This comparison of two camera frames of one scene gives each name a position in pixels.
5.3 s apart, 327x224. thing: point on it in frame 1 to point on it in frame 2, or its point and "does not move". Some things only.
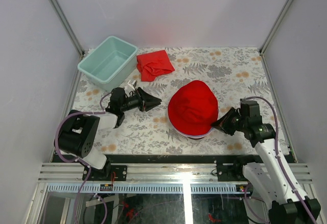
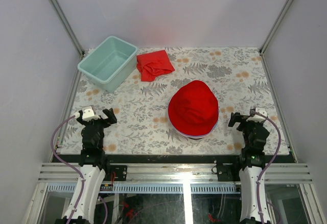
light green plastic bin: [111, 63] does not move
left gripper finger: [151, 103] to [113, 119]
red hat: [193, 108] does not move
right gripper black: [223, 122] to [242, 120]
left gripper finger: [150, 100] to [107, 112]
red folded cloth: [153, 64] does not move
